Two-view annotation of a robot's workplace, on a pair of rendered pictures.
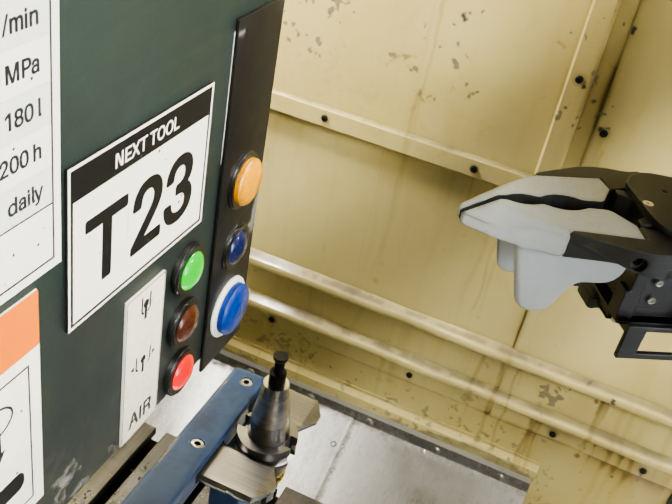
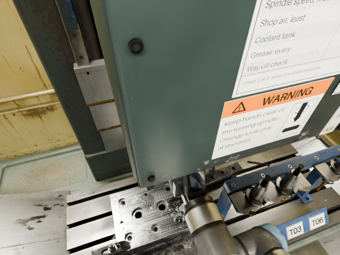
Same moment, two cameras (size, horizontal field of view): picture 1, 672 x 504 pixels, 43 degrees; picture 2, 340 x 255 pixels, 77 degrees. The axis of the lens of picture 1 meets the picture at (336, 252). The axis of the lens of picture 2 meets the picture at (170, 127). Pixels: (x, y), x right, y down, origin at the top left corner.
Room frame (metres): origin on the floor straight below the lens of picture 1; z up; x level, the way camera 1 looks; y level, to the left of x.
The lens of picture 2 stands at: (-0.08, 0.02, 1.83)
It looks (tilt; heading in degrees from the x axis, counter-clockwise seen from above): 46 degrees down; 55
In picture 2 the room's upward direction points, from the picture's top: straight up
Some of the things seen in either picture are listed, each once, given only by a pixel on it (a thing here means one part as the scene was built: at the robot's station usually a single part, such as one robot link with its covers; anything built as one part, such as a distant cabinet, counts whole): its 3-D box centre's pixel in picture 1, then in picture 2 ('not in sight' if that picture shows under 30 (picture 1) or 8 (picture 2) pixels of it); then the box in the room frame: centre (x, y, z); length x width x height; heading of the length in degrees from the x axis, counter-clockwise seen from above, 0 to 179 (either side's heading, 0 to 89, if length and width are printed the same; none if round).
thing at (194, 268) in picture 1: (190, 270); not in sight; (0.33, 0.07, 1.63); 0.02 x 0.01 x 0.02; 164
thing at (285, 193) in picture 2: not in sight; (285, 186); (0.42, 0.09, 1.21); 0.06 x 0.06 x 0.03
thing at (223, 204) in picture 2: not in sight; (221, 209); (0.28, 0.19, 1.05); 0.10 x 0.05 x 0.30; 74
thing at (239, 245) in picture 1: (236, 246); not in sight; (0.37, 0.05, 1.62); 0.02 x 0.01 x 0.02; 164
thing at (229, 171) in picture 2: not in sight; (216, 178); (0.41, 0.34, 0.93); 0.26 x 0.05 x 0.06; 169
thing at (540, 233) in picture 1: (541, 263); not in sight; (0.39, -0.11, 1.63); 0.09 x 0.03 x 0.06; 104
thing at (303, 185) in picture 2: not in sight; (299, 181); (0.47, 0.08, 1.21); 0.07 x 0.05 x 0.01; 74
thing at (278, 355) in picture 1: (278, 369); not in sight; (0.63, 0.03, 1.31); 0.02 x 0.02 x 0.03
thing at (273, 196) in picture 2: not in sight; (270, 192); (0.37, 0.11, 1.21); 0.07 x 0.05 x 0.01; 74
